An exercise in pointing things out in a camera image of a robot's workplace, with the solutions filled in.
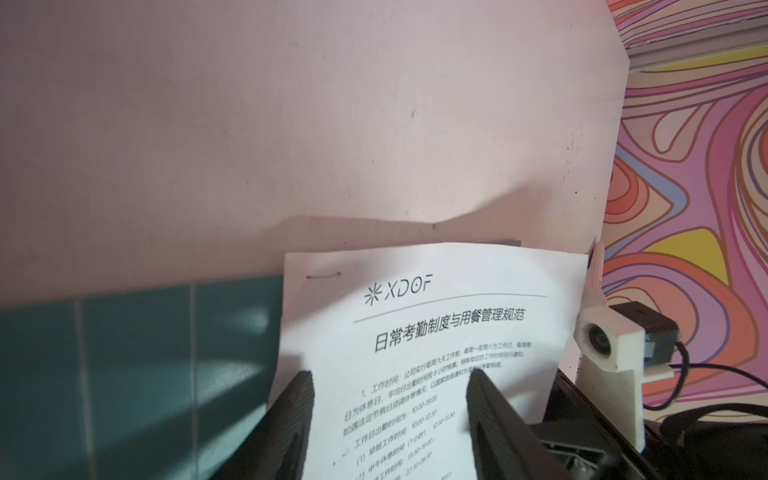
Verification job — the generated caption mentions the teal folder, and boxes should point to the teal folder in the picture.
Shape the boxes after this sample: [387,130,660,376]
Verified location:
[1,276,283,479]

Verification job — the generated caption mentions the printed paper sheet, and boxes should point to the printed paper sheet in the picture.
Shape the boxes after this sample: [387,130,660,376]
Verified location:
[272,243,588,479]

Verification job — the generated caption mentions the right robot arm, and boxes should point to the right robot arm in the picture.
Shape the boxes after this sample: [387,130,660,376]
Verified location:
[531,369,767,479]

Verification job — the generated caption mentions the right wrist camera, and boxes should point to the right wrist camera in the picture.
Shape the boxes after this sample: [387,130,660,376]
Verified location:
[574,300,680,452]

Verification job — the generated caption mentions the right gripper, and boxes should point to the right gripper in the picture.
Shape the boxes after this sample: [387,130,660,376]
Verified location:
[531,371,660,480]

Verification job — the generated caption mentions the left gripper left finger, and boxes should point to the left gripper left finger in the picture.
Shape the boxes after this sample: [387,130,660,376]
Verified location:
[212,371,315,480]

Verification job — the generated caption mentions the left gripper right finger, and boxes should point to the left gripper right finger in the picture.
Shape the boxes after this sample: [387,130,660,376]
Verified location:
[466,369,570,480]

